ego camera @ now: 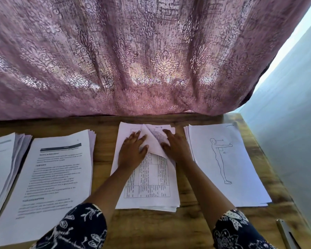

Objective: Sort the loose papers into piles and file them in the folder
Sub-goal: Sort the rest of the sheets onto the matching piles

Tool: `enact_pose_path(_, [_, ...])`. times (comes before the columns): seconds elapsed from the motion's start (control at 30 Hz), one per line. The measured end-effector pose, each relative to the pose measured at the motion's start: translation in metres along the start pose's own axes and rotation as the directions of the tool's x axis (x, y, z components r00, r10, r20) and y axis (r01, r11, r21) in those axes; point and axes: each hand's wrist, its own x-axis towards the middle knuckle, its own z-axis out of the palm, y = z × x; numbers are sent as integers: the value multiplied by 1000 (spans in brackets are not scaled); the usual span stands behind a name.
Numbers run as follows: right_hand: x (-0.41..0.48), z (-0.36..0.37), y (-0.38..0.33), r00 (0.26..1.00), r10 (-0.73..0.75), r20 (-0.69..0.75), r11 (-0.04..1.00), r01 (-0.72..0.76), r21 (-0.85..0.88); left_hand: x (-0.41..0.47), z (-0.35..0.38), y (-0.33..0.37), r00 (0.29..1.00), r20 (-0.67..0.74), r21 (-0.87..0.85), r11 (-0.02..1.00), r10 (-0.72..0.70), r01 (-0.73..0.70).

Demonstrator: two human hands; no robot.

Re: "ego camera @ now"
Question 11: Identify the pink patterned curtain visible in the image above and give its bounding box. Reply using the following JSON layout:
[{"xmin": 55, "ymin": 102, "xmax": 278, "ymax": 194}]
[{"xmin": 0, "ymin": 0, "xmax": 311, "ymax": 121}]

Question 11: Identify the stack of printed papers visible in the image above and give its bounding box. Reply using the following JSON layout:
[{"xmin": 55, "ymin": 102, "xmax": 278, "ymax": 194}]
[{"xmin": 0, "ymin": 132, "xmax": 33, "ymax": 231}]

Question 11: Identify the person's right forearm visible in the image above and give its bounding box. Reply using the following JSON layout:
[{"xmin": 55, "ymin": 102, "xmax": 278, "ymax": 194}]
[{"xmin": 181, "ymin": 159, "xmax": 236, "ymax": 229}]

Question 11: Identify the person's left hand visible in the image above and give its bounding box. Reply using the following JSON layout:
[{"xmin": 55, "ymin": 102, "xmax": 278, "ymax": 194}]
[{"xmin": 117, "ymin": 130, "xmax": 150, "ymax": 173}]

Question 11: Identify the silver yellow black stapler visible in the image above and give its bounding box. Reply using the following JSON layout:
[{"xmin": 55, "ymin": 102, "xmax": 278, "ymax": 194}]
[{"xmin": 276, "ymin": 219, "xmax": 302, "ymax": 249}]

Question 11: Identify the table-print paper pile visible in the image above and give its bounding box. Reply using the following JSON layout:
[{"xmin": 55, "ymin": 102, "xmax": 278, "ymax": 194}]
[{"xmin": 110, "ymin": 121, "xmax": 181, "ymax": 213}]

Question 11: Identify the person's left forearm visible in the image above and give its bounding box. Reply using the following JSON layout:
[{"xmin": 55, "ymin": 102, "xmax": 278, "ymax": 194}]
[{"xmin": 83, "ymin": 166, "xmax": 133, "ymax": 223}]

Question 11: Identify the person's right hand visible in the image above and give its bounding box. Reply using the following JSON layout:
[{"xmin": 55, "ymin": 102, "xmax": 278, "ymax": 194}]
[{"xmin": 161, "ymin": 128, "xmax": 195, "ymax": 165}]

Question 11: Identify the stack with dark header bar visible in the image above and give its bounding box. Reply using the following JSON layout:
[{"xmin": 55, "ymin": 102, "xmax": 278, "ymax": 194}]
[{"xmin": 0, "ymin": 129, "xmax": 97, "ymax": 248}]

